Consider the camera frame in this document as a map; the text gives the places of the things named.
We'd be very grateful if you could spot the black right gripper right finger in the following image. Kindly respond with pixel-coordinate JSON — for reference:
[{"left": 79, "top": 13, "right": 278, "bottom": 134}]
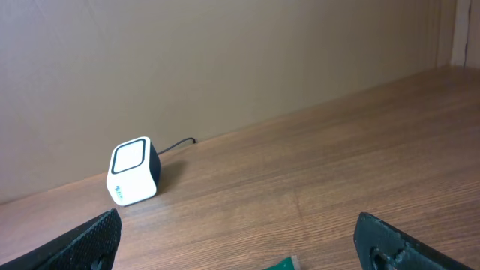
[{"left": 353, "top": 212, "right": 473, "bottom": 270}]

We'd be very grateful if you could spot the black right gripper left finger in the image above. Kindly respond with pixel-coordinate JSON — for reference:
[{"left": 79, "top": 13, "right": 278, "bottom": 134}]
[{"left": 1, "top": 208, "right": 122, "bottom": 270}]

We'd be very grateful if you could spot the green 3M gloves packet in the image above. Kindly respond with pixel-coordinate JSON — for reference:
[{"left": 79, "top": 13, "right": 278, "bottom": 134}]
[{"left": 264, "top": 256, "right": 301, "bottom": 270}]

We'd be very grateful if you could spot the white barcode scanner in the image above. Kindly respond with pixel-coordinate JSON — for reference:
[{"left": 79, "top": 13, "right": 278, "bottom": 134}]
[{"left": 106, "top": 136, "right": 161, "bottom": 206}]

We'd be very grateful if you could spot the black scanner cable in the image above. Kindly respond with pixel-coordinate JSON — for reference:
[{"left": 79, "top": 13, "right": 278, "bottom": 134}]
[{"left": 157, "top": 137, "right": 197, "bottom": 156}]

